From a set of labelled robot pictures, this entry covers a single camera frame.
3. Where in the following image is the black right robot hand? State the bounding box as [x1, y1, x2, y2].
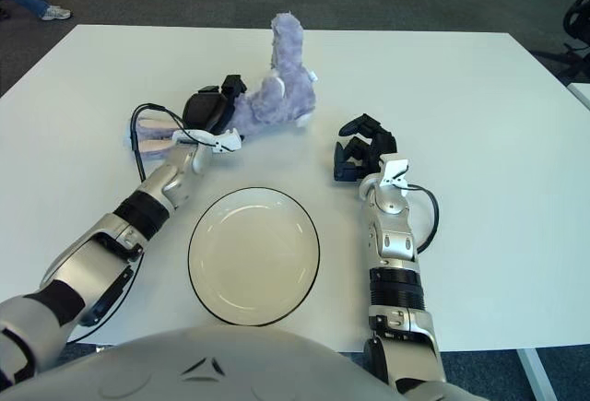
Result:
[332, 113, 398, 183]

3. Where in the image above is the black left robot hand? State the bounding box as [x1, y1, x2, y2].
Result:
[182, 74, 248, 135]

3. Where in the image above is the purple plush bunny doll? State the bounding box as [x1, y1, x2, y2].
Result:
[131, 12, 319, 162]

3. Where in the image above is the white plate with black rim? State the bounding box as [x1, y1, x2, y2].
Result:
[187, 186, 321, 327]

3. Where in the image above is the white clip on right wrist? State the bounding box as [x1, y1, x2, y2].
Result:
[380, 158, 410, 189]

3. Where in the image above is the white clip on wrist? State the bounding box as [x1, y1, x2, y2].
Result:
[209, 127, 242, 153]
[380, 158, 410, 189]

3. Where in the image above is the white clip on left wrist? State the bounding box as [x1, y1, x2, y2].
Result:
[209, 127, 242, 153]

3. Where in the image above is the white grey sneaker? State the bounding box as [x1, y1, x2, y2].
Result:
[41, 5, 74, 21]

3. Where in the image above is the black office chair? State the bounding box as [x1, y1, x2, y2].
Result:
[562, 0, 590, 82]

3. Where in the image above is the grey robot torso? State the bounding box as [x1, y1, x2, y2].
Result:
[0, 324, 490, 401]

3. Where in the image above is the white table leg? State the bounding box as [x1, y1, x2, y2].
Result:
[515, 348, 561, 401]

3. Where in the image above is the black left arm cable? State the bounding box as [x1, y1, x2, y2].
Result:
[129, 103, 222, 181]

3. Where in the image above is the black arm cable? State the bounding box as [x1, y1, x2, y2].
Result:
[129, 103, 222, 181]
[400, 183, 439, 251]

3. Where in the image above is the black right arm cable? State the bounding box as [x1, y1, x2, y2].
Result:
[400, 183, 439, 251]

